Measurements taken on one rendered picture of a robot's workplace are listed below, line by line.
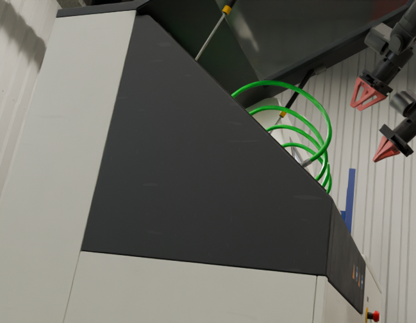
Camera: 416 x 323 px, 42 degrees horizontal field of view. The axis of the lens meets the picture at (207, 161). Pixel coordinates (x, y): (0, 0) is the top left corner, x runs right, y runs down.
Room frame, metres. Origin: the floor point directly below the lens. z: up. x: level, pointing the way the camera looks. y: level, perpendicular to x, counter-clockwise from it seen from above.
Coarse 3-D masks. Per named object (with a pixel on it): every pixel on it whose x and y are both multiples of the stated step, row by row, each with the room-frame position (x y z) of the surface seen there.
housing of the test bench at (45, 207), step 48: (48, 48) 1.40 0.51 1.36; (96, 48) 1.33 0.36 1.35; (48, 96) 1.38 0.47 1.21; (96, 96) 1.31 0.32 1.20; (48, 144) 1.36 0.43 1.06; (96, 144) 1.30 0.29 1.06; (48, 192) 1.34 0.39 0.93; (0, 240) 1.39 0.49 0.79; (48, 240) 1.33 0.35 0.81; (0, 288) 1.37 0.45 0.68; (48, 288) 1.31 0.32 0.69
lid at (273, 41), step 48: (144, 0) 1.26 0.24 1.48; (192, 0) 1.28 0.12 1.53; (240, 0) 1.35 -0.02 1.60; (288, 0) 1.40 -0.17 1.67; (336, 0) 1.46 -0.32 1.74; (384, 0) 1.52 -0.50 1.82; (192, 48) 1.48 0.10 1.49; (240, 48) 1.54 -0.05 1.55; (288, 48) 1.63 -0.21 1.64; (336, 48) 1.69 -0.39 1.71; (240, 96) 1.80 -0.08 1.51
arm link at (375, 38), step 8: (384, 24) 1.22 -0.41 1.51; (376, 32) 1.22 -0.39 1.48; (384, 32) 1.21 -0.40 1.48; (368, 40) 1.25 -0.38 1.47; (376, 40) 1.24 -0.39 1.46; (384, 40) 1.22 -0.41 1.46; (392, 40) 1.17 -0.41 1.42; (400, 40) 1.15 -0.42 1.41; (376, 48) 1.25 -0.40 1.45; (392, 48) 1.19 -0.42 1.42; (400, 48) 1.17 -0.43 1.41; (408, 48) 1.20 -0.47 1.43
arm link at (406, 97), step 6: (402, 90) 1.41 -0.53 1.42; (408, 90) 1.41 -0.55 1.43; (396, 96) 1.40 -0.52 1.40; (402, 96) 1.40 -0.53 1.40; (408, 96) 1.39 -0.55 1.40; (414, 96) 1.40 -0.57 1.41; (390, 102) 1.43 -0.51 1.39; (396, 102) 1.41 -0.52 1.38; (402, 102) 1.39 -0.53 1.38; (408, 102) 1.38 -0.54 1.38; (396, 108) 1.42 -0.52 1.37; (402, 108) 1.40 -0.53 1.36; (402, 114) 1.41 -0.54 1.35
